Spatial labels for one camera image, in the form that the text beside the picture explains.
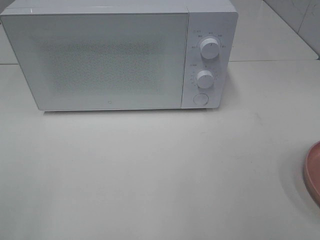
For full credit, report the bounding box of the round white door-open button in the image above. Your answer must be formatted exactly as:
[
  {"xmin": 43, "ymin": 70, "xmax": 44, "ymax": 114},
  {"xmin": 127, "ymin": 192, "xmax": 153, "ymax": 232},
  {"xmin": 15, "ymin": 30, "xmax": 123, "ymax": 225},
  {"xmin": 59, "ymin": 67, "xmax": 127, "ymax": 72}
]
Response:
[{"xmin": 193, "ymin": 93, "xmax": 209, "ymax": 106}]

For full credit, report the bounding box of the white microwave door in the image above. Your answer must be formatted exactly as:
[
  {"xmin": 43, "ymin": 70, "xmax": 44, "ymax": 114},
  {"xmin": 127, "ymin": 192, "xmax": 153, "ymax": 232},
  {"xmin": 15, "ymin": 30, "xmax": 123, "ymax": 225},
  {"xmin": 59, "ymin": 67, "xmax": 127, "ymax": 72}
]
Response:
[{"xmin": 1, "ymin": 13, "xmax": 188, "ymax": 111}]

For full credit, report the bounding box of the pink round plate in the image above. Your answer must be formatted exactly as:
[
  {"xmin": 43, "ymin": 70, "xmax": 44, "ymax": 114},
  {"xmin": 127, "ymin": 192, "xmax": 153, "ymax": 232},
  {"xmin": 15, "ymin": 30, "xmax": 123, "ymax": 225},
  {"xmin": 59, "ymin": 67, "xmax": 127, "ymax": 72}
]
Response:
[{"xmin": 303, "ymin": 141, "xmax": 320, "ymax": 206}]

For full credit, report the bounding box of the upper white power knob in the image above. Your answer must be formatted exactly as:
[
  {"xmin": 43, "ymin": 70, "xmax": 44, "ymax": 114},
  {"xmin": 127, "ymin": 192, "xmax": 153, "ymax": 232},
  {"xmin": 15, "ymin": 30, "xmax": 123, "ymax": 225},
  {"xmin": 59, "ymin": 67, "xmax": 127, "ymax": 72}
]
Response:
[{"xmin": 199, "ymin": 36, "xmax": 221, "ymax": 60}]

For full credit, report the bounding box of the white microwave oven body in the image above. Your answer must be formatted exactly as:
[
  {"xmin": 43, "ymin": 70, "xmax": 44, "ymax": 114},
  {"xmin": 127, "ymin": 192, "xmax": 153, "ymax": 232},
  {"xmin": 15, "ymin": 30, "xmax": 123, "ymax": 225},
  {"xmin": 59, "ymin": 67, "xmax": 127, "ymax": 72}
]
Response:
[{"xmin": 0, "ymin": 0, "xmax": 239, "ymax": 110}]

